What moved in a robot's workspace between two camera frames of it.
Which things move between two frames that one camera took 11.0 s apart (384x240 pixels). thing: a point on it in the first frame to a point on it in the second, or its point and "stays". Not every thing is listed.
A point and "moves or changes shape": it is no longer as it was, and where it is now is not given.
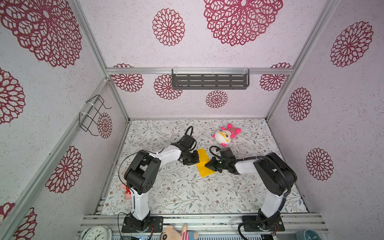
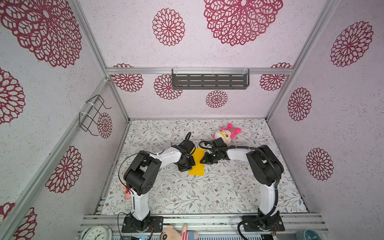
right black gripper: (211, 165) to (207, 161)
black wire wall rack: (89, 118) stays
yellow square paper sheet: (204, 158) moves or changes shape
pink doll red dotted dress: (128, 194) stays
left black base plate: (131, 223) stays
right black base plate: (275, 223) stays
